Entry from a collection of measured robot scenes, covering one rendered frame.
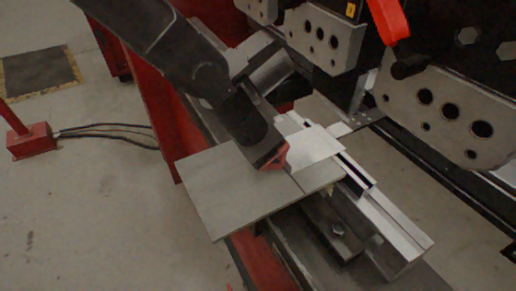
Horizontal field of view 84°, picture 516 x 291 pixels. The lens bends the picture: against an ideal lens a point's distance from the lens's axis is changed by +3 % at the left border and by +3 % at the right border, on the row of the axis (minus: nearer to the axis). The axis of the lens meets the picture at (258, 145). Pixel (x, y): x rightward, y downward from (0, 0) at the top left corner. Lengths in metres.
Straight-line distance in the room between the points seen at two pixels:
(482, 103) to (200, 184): 0.39
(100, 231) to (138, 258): 0.28
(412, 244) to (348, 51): 0.32
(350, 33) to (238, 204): 0.30
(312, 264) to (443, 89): 0.37
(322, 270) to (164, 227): 1.21
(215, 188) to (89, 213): 1.44
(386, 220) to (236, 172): 0.27
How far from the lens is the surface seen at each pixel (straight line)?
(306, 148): 0.55
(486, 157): 0.33
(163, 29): 0.29
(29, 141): 2.34
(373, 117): 0.66
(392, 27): 0.30
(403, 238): 0.53
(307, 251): 0.57
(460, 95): 0.32
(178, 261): 1.55
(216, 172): 0.51
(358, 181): 0.52
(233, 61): 0.36
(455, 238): 1.87
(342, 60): 0.41
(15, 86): 3.23
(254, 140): 0.42
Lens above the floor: 1.39
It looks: 46 degrees down
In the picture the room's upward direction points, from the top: straight up
